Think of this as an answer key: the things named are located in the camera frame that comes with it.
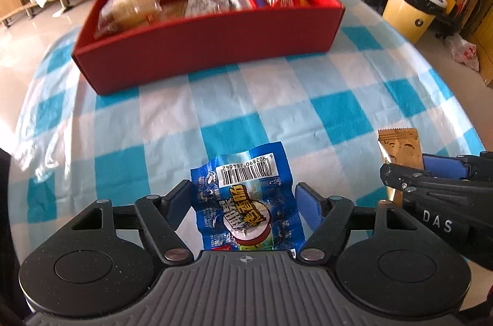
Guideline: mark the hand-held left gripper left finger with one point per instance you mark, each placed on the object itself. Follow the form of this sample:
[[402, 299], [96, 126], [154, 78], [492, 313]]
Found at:
[[179, 202]]

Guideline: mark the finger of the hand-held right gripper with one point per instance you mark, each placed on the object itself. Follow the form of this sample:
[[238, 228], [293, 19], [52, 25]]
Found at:
[[443, 166], [400, 177]]

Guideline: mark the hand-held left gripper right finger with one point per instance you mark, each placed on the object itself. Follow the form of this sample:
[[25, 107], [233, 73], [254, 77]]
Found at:
[[308, 206]]

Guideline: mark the gold snack packet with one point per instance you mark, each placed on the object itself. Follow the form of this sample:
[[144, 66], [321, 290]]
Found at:
[[400, 148]]

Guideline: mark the blue snack packet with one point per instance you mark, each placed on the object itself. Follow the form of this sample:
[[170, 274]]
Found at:
[[246, 195]]

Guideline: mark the red cardboard box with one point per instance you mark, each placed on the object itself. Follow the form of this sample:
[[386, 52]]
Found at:
[[212, 48]]

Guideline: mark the white long snack packet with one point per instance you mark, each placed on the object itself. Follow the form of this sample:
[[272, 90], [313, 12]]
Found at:
[[208, 4]]

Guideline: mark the clear bun packet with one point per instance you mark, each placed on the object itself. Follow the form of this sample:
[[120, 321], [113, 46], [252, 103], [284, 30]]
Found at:
[[131, 6]]

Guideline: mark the blue checkered tablecloth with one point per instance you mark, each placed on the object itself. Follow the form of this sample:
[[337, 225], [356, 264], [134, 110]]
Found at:
[[269, 98]]

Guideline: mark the white red plastic bag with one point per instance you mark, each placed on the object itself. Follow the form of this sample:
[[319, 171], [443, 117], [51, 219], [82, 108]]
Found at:
[[464, 52]]

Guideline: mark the wooden cupboard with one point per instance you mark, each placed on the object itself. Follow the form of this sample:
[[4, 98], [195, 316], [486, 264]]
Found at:
[[481, 40]]

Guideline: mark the yellow trash bin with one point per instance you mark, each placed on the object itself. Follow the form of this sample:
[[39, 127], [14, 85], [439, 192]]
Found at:
[[404, 17]]

